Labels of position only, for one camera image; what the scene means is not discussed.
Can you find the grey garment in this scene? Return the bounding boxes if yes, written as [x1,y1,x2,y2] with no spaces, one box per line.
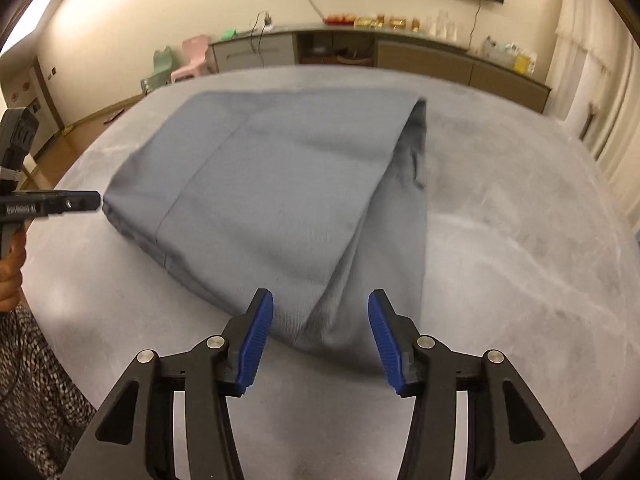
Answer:
[102,89,430,376]

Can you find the person's left hand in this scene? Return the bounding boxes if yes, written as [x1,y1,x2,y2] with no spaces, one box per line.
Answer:
[0,234,27,314]

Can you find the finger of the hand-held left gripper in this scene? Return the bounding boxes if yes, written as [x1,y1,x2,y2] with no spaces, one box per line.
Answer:
[47,190,102,216]

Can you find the green plastic chair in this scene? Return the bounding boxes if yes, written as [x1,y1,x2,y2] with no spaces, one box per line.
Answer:
[140,46,176,95]

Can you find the cream curtain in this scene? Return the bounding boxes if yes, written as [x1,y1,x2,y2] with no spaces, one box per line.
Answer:
[575,0,640,221]

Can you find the pink plastic chair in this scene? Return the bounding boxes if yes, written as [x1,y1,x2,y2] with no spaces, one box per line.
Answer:
[170,35,217,86]

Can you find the white tray with small items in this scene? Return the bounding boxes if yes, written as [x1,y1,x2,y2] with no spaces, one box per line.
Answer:
[480,36,516,63]

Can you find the long grey television cabinet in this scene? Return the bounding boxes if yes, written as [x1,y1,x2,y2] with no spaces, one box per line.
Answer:
[209,22,553,113]

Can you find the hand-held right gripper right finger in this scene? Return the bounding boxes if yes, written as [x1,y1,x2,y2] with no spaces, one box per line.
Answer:
[367,289,581,480]

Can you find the standing air conditioner lace cover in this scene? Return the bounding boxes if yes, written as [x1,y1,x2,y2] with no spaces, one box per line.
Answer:
[547,0,621,133]

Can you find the person's patterned clothing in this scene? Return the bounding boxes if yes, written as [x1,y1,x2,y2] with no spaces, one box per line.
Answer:
[0,305,97,480]

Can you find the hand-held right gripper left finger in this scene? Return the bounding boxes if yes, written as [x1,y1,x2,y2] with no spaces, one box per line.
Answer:
[60,287,275,480]

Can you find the cluster of clear glasses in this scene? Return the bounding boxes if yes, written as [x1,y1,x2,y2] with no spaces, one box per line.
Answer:
[425,10,461,41]

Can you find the white door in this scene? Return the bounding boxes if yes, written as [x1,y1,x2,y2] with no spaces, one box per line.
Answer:
[27,57,66,133]

